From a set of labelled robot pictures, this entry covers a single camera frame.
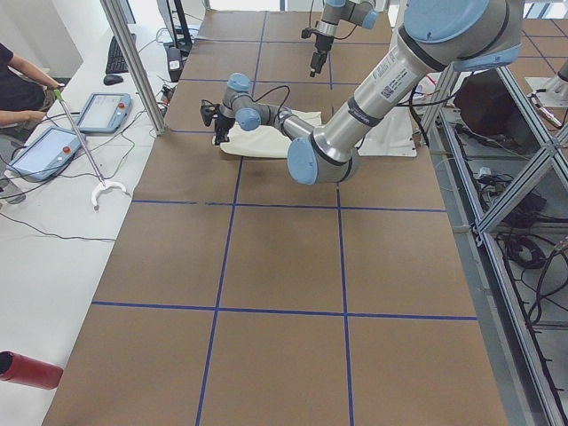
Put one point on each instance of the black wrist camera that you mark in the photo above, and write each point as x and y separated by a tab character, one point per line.
209	113
307	33

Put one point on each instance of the black computer mouse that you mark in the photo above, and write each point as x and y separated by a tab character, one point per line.
111	79

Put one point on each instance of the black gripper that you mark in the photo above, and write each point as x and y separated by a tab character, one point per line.
320	44
223	123

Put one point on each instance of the cream long-sleeve cat shirt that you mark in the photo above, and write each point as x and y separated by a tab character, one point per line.
249	138

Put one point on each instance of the far blue teach pendant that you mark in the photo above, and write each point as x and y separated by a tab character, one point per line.
104	113

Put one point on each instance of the grey aluminium frame post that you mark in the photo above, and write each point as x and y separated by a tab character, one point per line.
117	22

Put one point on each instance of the black keyboard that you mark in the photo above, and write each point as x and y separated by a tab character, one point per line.
115	63

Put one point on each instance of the grabber reacher stick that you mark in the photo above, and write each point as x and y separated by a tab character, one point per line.
105	184

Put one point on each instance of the black power adapter box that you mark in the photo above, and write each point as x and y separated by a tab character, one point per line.
174	63

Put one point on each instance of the aluminium truss frame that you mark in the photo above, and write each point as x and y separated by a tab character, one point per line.
503	175

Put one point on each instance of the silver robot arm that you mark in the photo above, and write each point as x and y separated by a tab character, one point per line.
359	13
434	35

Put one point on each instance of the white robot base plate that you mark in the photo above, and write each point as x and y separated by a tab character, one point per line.
391	137

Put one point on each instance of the blue teach pendant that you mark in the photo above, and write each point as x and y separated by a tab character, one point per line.
104	113
46	156

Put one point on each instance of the red cylinder bottle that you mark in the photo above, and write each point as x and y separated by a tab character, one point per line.
20	369

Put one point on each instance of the seated person in black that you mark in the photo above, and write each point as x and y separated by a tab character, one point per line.
27	94

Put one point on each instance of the near blue teach pendant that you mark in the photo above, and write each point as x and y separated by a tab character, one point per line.
46	156

